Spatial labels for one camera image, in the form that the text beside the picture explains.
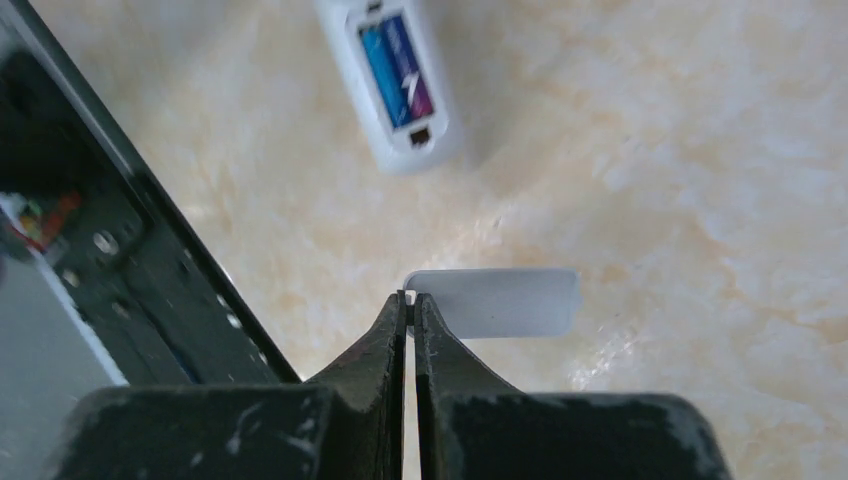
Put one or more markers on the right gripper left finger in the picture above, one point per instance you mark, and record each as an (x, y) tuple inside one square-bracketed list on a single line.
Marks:
[(346, 422)]

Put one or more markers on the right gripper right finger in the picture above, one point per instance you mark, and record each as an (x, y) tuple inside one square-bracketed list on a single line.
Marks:
[(475, 425)]

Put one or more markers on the white battery cover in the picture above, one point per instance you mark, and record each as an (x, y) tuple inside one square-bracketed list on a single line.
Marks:
[(501, 302)]

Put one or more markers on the white remote control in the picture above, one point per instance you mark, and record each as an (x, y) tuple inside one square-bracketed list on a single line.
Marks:
[(421, 144)]

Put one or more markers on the purple AAA battery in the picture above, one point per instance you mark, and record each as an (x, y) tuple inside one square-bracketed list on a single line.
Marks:
[(412, 83)]

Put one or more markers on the blue AAA battery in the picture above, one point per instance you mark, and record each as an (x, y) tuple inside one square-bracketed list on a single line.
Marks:
[(381, 61)]

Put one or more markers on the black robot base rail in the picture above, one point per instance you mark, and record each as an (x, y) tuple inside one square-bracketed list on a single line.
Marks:
[(78, 199)]

